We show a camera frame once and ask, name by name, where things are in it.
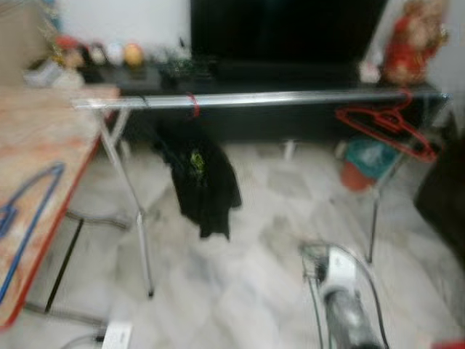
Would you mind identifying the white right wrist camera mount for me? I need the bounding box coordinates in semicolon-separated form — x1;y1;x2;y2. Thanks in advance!
320;246;358;292

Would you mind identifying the chrome clothes rack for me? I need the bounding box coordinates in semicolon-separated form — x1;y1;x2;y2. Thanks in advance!
71;87;450;299

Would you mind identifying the white pink tissue box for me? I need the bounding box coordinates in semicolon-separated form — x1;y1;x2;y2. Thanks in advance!
358;60;384;84

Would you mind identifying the dark grey sofa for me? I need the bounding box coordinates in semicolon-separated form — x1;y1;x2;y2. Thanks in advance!
414;131;465;262

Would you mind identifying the red lid jar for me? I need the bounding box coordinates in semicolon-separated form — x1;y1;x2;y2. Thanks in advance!
54;35;84;70

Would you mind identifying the white flat box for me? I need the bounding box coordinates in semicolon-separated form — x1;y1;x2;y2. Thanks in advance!
25;62;66;88

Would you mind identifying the black television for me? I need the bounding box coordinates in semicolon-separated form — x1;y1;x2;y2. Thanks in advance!
190;0;389;63

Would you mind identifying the white round plush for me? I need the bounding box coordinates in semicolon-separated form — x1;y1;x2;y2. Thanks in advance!
105;42;126;66

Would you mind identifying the red gold figurine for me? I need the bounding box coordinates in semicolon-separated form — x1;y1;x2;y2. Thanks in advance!
383;0;448;87

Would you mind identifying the black remote holder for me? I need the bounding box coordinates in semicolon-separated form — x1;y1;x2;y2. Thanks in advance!
156;49;215;81

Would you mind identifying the yellow pink round plush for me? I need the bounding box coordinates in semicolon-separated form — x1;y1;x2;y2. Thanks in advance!
122;42;145;68

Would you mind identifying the blue plastic hanger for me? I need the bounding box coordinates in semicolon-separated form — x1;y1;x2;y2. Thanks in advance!
0;161;66;306

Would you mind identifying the marble table red edge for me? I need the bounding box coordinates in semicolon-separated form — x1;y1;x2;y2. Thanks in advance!
0;84;139;332

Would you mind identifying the red plastic hanger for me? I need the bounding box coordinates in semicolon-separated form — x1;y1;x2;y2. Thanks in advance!
185;92;201;119
336;91;439;162

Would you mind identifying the red bin teal liner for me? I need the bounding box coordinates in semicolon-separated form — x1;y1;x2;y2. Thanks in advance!
340;138;400;192

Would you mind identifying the black soundbar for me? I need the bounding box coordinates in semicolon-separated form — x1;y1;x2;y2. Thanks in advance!
218;60;360;82

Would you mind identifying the black shirt green print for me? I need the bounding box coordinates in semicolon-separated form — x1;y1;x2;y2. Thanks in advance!
154;120;243;241

